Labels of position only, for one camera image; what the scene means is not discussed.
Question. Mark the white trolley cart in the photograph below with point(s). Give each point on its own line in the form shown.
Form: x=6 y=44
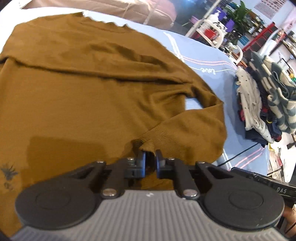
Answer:
x=217 y=35

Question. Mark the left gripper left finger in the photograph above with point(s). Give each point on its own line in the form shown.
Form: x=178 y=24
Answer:
x=121 y=172

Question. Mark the brown knit sweater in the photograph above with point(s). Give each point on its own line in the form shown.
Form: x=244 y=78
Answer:
x=74 y=91

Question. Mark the green potted plant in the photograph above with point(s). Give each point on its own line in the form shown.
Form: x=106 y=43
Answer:
x=238 y=14

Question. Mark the white pump bottle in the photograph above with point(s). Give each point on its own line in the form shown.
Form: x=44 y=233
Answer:
x=213 y=19

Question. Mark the beige massage bed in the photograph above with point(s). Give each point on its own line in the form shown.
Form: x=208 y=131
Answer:
x=161 y=14

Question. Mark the blue striped bed sheet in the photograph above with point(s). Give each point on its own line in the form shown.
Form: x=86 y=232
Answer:
x=218 y=71

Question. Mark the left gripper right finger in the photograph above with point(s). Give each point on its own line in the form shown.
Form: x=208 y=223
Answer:
x=174 y=169

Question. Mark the pile of folded clothes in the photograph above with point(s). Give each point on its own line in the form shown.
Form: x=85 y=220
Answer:
x=266 y=100

